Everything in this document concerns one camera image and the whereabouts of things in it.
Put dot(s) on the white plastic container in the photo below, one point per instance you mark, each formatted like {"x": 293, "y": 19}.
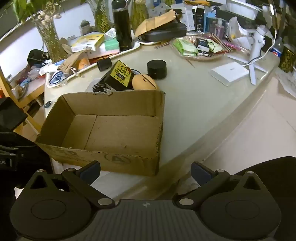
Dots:
{"x": 242, "y": 8}

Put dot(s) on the yellow medicine box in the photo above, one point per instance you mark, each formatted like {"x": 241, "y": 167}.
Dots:
{"x": 86, "y": 41}

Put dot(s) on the black yellow-label meter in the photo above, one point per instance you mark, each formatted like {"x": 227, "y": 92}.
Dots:
{"x": 118, "y": 75}

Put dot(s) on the brown paper envelope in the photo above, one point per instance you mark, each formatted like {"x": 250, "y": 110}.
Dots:
{"x": 155, "y": 22}

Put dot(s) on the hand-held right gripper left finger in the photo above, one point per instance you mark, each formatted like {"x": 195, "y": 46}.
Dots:
{"x": 90, "y": 172}

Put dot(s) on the tan wooden mouse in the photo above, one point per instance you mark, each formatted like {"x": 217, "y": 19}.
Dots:
{"x": 144, "y": 83}

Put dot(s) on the black round speaker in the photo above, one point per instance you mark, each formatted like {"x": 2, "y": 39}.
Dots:
{"x": 156, "y": 69}

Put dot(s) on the blue carton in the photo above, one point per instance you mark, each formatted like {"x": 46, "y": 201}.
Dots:
{"x": 210, "y": 23}

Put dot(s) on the orange bottle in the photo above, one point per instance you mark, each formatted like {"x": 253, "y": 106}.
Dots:
{"x": 83, "y": 63}

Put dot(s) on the small dark-capped bottle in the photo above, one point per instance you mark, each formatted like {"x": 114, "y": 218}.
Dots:
{"x": 86, "y": 26}

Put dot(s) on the brown cloth pouch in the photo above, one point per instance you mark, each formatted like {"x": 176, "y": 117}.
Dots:
{"x": 69, "y": 62}

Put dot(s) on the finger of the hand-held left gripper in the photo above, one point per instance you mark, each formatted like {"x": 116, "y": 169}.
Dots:
{"x": 10, "y": 115}

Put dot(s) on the blue white pouch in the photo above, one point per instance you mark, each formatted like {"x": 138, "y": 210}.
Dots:
{"x": 55, "y": 77}

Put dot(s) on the white carton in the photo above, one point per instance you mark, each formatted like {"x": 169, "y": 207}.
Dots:
{"x": 189, "y": 18}

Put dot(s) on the black carton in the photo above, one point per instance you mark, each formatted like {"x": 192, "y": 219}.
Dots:
{"x": 199, "y": 19}

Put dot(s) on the white plastic bag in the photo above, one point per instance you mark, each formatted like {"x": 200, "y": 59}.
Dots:
{"x": 238, "y": 30}

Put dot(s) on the pink bottle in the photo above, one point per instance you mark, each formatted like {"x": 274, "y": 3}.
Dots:
{"x": 219, "y": 29}

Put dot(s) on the chopsticks bundle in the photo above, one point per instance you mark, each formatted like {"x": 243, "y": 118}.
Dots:
{"x": 161, "y": 44}

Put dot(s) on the round glass vase with stems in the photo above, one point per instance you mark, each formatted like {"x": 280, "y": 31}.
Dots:
{"x": 138, "y": 14}

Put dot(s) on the white gimbal tripod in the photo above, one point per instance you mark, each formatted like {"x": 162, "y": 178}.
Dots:
{"x": 259, "y": 44}

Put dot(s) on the white power bank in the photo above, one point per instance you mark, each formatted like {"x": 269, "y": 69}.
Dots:
{"x": 229, "y": 73}

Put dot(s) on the pale tissue pack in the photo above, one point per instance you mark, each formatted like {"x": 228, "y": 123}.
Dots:
{"x": 104, "y": 53}

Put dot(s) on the black thermos bottle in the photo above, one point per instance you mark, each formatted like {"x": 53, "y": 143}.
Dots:
{"x": 122, "y": 27}

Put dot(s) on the black fabric item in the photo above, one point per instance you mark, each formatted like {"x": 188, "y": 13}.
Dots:
{"x": 35, "y": 56}

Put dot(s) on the small black cylinder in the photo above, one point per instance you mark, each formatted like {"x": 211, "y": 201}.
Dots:
{"x": 104, "y": 64}

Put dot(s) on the black hard case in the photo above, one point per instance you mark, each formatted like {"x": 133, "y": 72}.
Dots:
{"x": 166, "y": 32}

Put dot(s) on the white blue-print tube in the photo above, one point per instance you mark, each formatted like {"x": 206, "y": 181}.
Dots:
{"x": 49, "y": 67}

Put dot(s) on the white plate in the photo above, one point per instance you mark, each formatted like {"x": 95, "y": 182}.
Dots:
{"x": 148, "y": 42}

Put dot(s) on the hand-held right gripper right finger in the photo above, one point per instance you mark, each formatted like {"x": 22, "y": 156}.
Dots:
{"x": 199, "y": 172}

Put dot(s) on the wooden chair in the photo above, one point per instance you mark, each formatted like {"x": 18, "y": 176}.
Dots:
{"x": 11, "y": 95}

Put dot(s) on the white tray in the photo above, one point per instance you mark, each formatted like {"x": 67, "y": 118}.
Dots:
{"x": 133, "y": 47}

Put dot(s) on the green wipes packet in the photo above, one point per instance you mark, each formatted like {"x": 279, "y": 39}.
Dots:
{"x": 185, "y": 46}
{"x": 215, "y": 46}

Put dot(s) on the clear glass dish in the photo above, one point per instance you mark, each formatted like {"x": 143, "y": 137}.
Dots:
{"x": 208, "y": 57}

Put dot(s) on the blue soda can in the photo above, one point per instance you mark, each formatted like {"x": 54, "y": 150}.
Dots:
{"x": 277, "y": 51}

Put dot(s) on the glass vase with dried flowers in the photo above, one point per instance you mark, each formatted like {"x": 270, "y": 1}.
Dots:
{"x": 52, "y": 41}

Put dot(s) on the brown cardboard box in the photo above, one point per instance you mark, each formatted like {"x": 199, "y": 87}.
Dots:
{"x": 120, "y": 129}

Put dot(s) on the small black box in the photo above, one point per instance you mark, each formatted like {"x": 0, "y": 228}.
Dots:
{"x": 203, "y": 45}

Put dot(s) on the tall glass vase with bamboo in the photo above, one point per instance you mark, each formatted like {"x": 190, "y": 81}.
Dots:
{"x": 100, "y": 16}

